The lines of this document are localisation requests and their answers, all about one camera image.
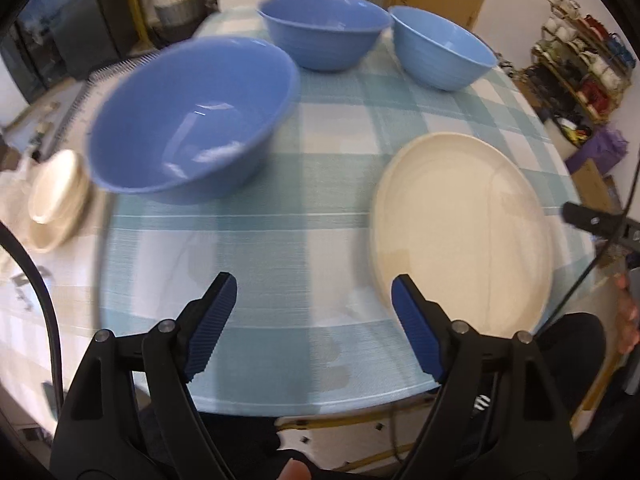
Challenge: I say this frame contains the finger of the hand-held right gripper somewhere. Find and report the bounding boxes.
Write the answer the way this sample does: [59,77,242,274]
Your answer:
[562,201,629,236]

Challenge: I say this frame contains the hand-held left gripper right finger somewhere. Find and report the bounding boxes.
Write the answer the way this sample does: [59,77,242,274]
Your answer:
[391,274,576,480]

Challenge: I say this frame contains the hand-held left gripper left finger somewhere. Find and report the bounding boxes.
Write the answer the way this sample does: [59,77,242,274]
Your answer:
[50,271,238,480]

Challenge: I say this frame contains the large cream plate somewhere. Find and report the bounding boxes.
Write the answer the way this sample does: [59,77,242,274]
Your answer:
[369,131,556,342]

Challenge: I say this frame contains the large blue bowl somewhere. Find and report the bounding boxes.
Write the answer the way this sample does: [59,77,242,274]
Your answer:
[87,36,302,207]

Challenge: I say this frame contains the small light blue bowl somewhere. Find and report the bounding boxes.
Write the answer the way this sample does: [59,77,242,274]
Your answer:
[388,5,499,93]

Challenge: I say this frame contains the medium blue bowl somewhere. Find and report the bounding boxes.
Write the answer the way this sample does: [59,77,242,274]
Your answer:
[257,0,394,72]

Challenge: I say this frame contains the person's right hand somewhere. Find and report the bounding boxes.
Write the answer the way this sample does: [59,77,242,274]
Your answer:
[615,272,640,357]

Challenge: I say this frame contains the person's left hand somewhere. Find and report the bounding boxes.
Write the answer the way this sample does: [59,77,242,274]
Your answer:
[276,457,314,480]

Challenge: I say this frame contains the printed cardboard box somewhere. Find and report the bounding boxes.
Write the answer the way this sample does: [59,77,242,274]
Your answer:
[569,158,624,217]

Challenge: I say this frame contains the purple bag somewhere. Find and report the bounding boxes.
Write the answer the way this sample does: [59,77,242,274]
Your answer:
[565,127,629,177]

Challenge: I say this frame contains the white bin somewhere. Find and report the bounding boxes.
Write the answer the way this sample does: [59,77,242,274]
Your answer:
[549,115,596,162]

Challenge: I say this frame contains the wooden shoe rack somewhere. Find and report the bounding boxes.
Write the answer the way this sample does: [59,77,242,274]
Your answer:
[530,0,638,127]

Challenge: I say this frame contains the person's dark trousers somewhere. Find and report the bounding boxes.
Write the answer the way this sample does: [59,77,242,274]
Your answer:
[537,311,640,463]

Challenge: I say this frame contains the metal stand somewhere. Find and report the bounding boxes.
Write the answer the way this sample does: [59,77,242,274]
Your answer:
[9,266,52,303]

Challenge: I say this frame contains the white paper bowl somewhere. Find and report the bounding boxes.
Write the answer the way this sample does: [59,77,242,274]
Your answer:
[29,150,83,225]

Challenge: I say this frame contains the patterned rug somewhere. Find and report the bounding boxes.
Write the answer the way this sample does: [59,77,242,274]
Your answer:
[49,54,167,162]

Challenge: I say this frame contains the dark grey refrigerator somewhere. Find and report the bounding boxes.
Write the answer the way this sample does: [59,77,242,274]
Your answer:
[47,0,137,82]

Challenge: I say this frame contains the woven laundry basket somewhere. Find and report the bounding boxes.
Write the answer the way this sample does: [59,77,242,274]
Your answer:
[147,0,204,29]

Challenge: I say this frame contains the thin black cable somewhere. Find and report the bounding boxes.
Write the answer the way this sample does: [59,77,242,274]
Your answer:
[541,160,640,335]

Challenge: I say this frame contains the yellow table frame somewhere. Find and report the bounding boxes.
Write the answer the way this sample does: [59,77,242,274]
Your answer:
[274,399,437,467]

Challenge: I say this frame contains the thick black cable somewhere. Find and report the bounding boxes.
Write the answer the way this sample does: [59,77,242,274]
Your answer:
[0,220,67,413]

